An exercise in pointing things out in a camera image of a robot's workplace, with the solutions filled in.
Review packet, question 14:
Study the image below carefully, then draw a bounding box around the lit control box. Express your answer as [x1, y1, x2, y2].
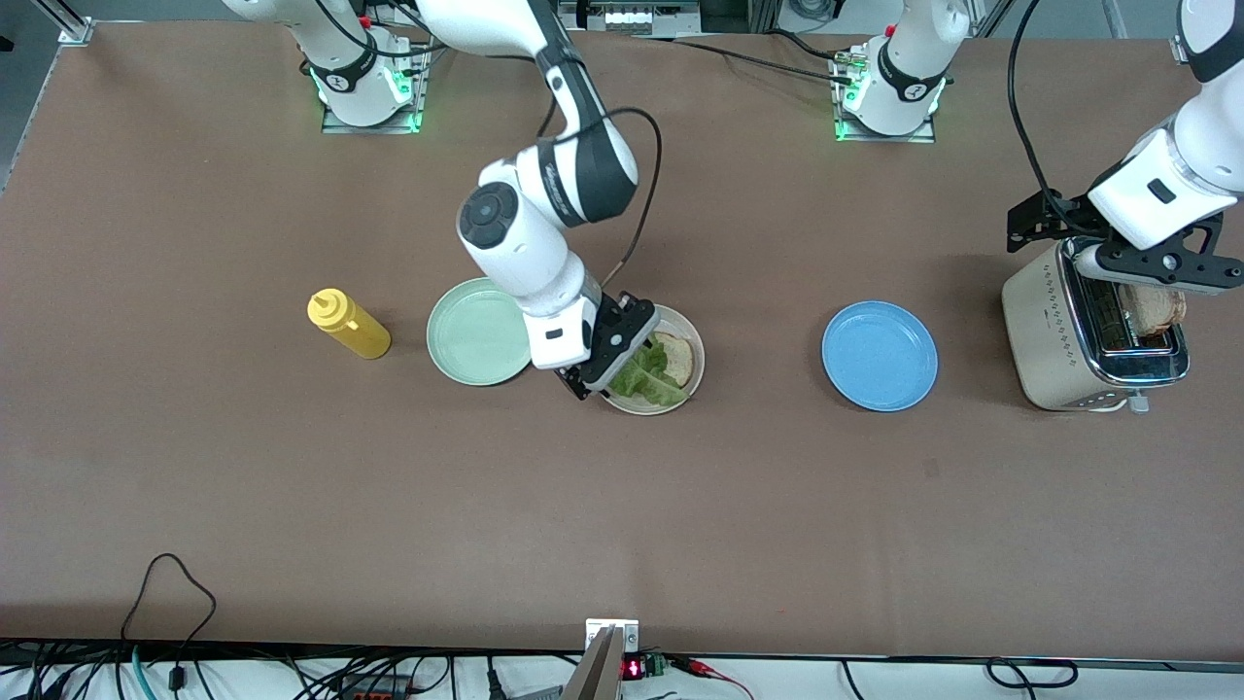
[581, 0, 703, 38]

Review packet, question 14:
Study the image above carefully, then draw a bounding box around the small white bracket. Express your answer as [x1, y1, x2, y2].
[585, 618, 640, 654]

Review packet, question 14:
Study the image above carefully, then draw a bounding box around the aluminium profile bar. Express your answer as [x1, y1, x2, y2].
[562, 625, 623, 700]

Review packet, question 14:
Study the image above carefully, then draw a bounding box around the black coiled cable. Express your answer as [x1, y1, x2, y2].
[986, 657, 1080, 689]

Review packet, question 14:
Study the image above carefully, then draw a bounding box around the green lettuce leaf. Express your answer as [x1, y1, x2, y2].
[607, 335, 693, 407]

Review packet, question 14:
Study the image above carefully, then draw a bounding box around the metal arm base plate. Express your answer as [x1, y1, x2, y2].
[321, 29, 434, 135]
[834, 44, 939, 145]

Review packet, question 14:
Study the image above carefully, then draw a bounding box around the blue plate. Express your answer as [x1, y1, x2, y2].
[821, 299, 940, 413]

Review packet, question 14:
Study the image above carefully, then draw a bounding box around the pale green plate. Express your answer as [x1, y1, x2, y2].
[426, 277, 536, 388]

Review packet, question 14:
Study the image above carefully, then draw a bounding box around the toasted bread slice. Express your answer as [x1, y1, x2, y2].
[1118, 282, 1189, 339]
[649, 331, 697, 388]

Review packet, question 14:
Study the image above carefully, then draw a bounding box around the short black table cable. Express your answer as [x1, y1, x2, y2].
[766, 29, 848, 64]

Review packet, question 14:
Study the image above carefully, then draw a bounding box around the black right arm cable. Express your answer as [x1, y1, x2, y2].
[539, 105, 665, 288]

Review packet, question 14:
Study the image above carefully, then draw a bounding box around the beige plate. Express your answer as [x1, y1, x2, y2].
[601, 302, 707, 417]

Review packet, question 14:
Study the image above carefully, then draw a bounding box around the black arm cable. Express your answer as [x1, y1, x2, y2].
[539, 105, 665, 288]
[1006, 0, 1075, 234]

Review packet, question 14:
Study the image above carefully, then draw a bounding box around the yellow squeeze bottle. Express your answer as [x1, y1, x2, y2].
[307, 288, 393, 361]

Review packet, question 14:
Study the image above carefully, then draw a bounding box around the beige chrome toaster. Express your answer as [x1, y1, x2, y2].
[1001, 241, 1192, 414]

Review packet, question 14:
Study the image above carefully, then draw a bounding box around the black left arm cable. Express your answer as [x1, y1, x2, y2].
[1006, 0, 1075, 234]

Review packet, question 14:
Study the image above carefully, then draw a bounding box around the red clip lead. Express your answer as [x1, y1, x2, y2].
[671, 656, 754, 700]

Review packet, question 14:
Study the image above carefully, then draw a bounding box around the black looped cable with plug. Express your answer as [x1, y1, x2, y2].
[121, 553, 217, 700]

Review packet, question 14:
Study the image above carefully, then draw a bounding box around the long black table cable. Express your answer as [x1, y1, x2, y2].
[632, 34, 856, 87]

